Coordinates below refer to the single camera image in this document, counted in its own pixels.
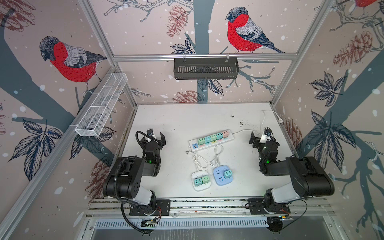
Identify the white multicolour power strip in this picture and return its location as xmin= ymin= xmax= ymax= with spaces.
xmin=189 ymin=130 xmax=235 ymax=152

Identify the teal charger plug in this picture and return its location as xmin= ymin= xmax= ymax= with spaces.
xmin=194 ymin=178 xmax=203 ymax=187
xmin=223 ymin=170 xmax=233 ymax=179
xmin=204 ymin=136 xmax=211 ymax=144
xmin=217 ymin=132 xmax=224 ymax=140

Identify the green charger plug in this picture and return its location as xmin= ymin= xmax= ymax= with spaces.
xmin=201 ymin=176 xmax=210 ymax=184
xmin=198 ymin=138 xmax=205 ymax=146
xmin=210 ymin=134 xmax=217 ymax=142

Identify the white square socket cube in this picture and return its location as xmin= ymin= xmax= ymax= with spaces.
xmin=191 ymin=170 xmax=212 ymax=192

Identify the blue square socket cube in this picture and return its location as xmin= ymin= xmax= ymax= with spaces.
xmin=213 ymin=165 xmax=233 ymax=186

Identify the green charger plug bottom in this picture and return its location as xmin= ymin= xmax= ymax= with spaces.
xmin=201 ymin=176 xmax=210 ymax=184

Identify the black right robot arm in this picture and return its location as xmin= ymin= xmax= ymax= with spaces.
xmin=249 ymin=128 xmax=335 ymax=214

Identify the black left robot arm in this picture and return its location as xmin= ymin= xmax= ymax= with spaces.
xmin=103 ymin=129 xmax=171 ymax=235

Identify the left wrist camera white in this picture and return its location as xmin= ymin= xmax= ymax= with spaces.
xmin=146 ymin=129 xmax=161 ymax=144

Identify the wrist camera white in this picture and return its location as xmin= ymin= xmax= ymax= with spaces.
xmin=260 ymin=127 xmax=272 ymax=144
xmin=146 ymin=129 xmax=161 ymax=144

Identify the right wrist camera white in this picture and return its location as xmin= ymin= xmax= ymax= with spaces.
xmin=260 ymin=127 xmax=272 ymax=144

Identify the white power strip cable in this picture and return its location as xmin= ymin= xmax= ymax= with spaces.
xmin=232 ymin=109 xmax=284 ymax=136

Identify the white cube socket cable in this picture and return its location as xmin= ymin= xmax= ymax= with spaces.
xmin=185 ymin=149 xmax=209 ymax=172

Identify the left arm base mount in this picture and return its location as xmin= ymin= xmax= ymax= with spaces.
xmin=129 ymin=200 xmax=171 ymax=217

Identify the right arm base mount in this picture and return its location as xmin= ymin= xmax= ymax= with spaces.
xmin=247 ymin=198 xmax=291 ymax=216

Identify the white wire mesh shelf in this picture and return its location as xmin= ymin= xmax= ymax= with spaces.
xmin=75 ymin=73 xmax=128 ymax=137

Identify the black wall shelf basket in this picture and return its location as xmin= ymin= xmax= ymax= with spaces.
xmin=174 ymin=58 xmax=239 ymax=80

